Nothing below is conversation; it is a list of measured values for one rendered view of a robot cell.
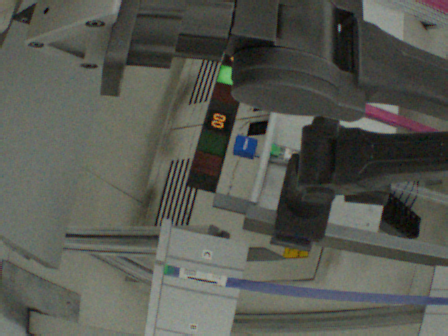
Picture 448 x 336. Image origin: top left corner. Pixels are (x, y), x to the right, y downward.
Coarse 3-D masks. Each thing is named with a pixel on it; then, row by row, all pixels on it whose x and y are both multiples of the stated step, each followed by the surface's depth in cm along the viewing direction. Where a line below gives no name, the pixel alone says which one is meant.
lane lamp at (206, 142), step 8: (200, 136) 145; (208, 136) 145; (216, 136) 145; (224, 136) 145; (200, 144) 144; (208, 144) 145; (216, 144) 145; (224, 144) 145; (208, 152) 144; (216, 152) 144
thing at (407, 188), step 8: (280, 152) 142; (392, 184) 141; (400, 184) 141; (408, 184) 141; (408, 192) 141; (416, 192) 141; (424, 192) 141; (432, 192) 141; (432, 200) 141; (440, 200) 141
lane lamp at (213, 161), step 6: (198, 156) 144; (204, 156) 144; (210, 156) 144; (216, 156) 144; (198, 162) 144; (204, 162) 144; (210, 162) 144; (216, 162) 144; (192, 168) 143; (198, 168) 143; (204, 168) 143; (210, 168) 143; (216, 168) 143; (210, 174) 143; (216, 174) 143
